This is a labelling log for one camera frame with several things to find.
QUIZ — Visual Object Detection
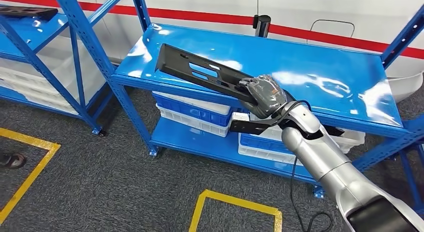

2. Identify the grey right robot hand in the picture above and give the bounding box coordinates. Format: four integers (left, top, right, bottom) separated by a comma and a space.
239, 74, 289, 120

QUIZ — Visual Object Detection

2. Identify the long black plastic part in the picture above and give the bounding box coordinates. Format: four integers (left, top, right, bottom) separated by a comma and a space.
154, 43, 261, 106

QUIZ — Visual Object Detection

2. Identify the black parts pile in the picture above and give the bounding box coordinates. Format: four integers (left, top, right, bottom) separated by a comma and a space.
321, 124, 346, 138

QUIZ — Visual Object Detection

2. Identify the yellow floor tape square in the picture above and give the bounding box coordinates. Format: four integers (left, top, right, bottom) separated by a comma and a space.
0, 127, 62, 225

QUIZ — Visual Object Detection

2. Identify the person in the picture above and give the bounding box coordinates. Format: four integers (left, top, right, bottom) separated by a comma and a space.
0, 152, 27, 170

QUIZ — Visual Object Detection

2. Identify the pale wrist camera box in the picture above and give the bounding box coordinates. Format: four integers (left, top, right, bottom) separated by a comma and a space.
229, 111, 277, 136

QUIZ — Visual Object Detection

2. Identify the black barrier post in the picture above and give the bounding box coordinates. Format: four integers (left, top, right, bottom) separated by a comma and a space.
253, 14, 272, 39

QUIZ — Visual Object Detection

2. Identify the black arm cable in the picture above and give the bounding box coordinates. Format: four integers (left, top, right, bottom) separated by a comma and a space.
289, 155, 334, 232

